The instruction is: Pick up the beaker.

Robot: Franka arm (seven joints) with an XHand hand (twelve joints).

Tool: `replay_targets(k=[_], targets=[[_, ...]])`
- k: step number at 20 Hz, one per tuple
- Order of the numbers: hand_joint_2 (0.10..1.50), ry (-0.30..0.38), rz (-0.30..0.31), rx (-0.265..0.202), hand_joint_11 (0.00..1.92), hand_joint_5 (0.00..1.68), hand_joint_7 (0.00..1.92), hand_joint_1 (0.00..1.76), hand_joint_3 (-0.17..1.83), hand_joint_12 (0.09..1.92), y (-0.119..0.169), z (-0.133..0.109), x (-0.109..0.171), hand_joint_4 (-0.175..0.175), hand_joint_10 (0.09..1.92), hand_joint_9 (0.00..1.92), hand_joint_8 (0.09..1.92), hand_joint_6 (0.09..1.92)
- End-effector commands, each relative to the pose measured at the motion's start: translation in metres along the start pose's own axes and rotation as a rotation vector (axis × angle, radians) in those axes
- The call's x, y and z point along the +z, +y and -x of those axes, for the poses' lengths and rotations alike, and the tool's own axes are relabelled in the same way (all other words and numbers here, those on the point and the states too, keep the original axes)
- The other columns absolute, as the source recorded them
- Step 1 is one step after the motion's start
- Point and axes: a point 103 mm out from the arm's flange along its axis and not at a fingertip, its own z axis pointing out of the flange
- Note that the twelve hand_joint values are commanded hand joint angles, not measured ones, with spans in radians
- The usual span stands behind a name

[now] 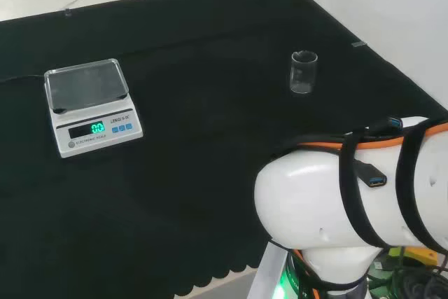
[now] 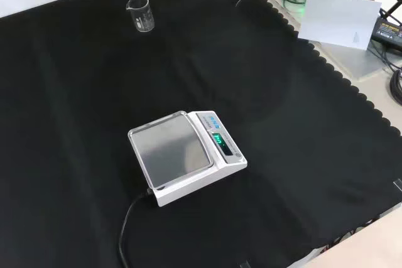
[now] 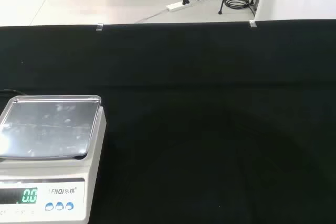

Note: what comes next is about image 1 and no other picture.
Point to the small black cloth clip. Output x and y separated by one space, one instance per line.
68 13

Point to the clear glass beaker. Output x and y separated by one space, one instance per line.
304 78

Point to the yellow stop button box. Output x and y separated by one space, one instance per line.
420 255

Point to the gray tape strip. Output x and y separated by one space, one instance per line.
358 44

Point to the white electronic balance steel pan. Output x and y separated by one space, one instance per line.
98 138

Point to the black bench cloth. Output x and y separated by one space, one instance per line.
210 138

